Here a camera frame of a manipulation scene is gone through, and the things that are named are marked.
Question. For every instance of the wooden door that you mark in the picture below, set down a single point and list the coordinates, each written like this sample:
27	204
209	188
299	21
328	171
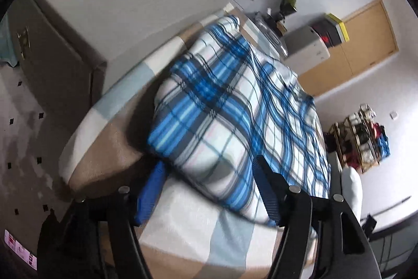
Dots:
365	47

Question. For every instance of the wooden shoe rack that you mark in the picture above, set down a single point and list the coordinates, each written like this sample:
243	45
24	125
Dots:
359	138

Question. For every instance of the blue white plaid shirt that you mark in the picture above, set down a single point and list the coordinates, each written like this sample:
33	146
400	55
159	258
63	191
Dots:
228	109

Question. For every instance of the teal cloth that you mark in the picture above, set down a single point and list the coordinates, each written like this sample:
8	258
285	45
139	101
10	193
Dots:
6	47

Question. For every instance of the silver suitcase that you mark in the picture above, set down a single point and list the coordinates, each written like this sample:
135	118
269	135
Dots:
271	37

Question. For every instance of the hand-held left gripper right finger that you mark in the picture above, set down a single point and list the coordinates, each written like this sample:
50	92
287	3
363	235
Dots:
267	194

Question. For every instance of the tall wardrobe cabinet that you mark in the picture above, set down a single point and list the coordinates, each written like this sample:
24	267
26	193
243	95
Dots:
52	69

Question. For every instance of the dark wrapped flower bouquet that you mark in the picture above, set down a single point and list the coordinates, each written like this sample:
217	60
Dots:
289	4

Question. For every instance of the black red shoe box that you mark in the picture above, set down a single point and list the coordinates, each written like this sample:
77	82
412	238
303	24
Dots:
326	37

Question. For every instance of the yellow lid shoe box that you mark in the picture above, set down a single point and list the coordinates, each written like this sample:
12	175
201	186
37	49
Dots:
341	29

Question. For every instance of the white pillow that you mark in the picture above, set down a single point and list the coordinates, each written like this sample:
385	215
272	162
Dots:
352	187

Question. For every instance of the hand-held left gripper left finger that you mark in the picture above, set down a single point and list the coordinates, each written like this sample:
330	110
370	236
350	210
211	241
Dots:
150	194

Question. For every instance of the white light switch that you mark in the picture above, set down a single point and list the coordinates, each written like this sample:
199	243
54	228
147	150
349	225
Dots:
394	115

